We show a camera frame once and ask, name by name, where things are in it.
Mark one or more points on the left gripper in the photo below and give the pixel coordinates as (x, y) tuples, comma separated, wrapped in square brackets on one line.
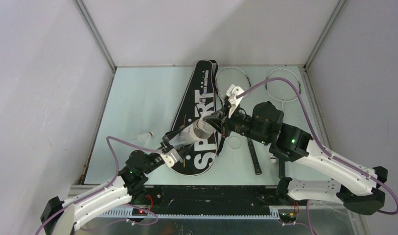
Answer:
[(166, 144)]

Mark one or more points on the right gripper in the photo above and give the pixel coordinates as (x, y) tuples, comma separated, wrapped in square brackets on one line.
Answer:
[(222, 127)]

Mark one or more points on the white shuttlecock tube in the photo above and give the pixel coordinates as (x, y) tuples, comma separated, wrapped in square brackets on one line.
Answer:
[(198, 131)]

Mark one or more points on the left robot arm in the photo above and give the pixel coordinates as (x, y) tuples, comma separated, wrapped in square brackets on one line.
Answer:
[(64, 217)]

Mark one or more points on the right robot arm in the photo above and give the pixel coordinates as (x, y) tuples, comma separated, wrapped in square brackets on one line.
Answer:
[(352, 187)]

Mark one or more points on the clear round tube lid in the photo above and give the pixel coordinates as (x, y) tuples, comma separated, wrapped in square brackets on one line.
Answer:
[(234, 142)]

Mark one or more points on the black racket bag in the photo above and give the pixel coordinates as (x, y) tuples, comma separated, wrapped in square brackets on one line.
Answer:
[(197, 142)]

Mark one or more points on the white racket beside bag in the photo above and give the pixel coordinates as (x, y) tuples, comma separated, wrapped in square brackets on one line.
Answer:
[(224, 78)]

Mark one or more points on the white racket far right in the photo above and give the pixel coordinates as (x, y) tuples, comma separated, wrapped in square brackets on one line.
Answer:
[(282, 93)]

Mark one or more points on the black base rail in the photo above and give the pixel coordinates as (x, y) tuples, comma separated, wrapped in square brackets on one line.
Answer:
[(211, 200)]

